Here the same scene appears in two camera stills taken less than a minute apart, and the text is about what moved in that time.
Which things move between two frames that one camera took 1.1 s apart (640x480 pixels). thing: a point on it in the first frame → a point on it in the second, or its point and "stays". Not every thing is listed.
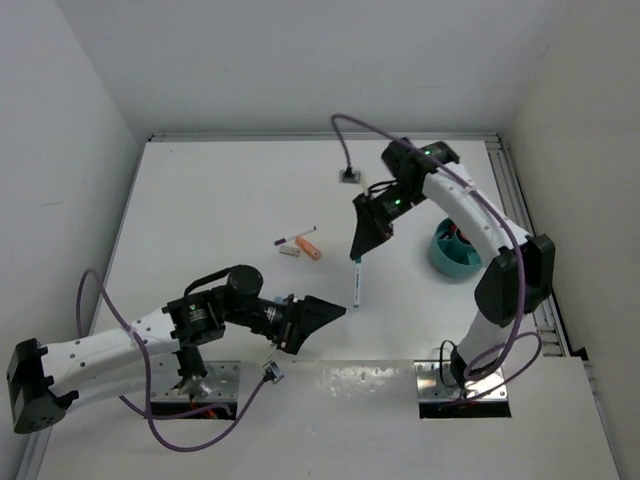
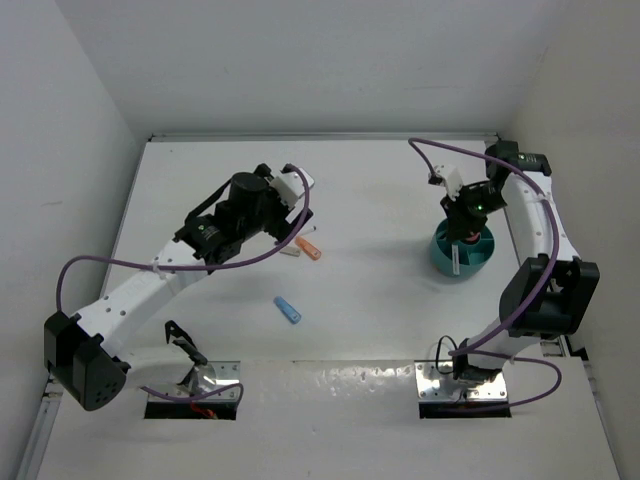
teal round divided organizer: (451, 252) stays
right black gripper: (374, 228) → (460, 226)
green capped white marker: (357, 283) → (455, 259)
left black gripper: (299, 317) → (280, 228)
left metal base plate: (220, 383) stays
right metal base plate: (436, 381) stays
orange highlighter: (308, 247) stays
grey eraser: (290, 249) stays
